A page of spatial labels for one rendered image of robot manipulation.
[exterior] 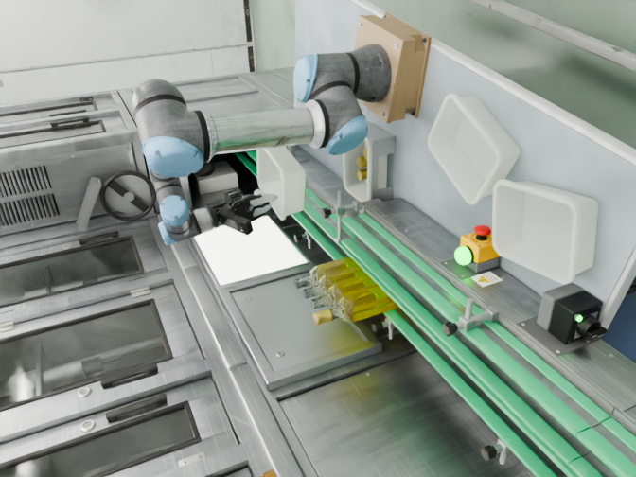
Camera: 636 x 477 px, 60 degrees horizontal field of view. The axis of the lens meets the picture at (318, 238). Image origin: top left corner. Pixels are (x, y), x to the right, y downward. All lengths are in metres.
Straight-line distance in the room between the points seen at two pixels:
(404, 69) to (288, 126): 0.36
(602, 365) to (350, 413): 0.59
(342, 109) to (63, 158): 1.26
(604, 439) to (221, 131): 0.93
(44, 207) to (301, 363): 1.29
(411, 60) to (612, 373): 0.85
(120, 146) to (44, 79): 2.77
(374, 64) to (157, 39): 3.68
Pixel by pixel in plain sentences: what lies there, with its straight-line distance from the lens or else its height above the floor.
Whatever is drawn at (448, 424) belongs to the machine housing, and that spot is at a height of 0.96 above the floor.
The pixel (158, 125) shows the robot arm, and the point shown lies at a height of 1.45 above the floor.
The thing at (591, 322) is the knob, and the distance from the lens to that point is 1.17.
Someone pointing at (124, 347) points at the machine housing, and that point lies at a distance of 1.73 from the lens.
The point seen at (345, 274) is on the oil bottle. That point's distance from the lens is 1.55.
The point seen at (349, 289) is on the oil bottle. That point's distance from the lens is 1.49.
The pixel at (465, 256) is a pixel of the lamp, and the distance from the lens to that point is 1.33.
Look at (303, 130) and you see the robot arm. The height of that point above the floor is 1.13.
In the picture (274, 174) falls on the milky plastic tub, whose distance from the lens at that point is 1.77.
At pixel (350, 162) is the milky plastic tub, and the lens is 1.82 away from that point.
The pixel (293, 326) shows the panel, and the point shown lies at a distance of 1.61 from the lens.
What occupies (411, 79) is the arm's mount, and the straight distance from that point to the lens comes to 1.50.
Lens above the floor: 1.60
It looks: 20 degrees down
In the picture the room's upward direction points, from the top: 104 degrees counter-clockwise
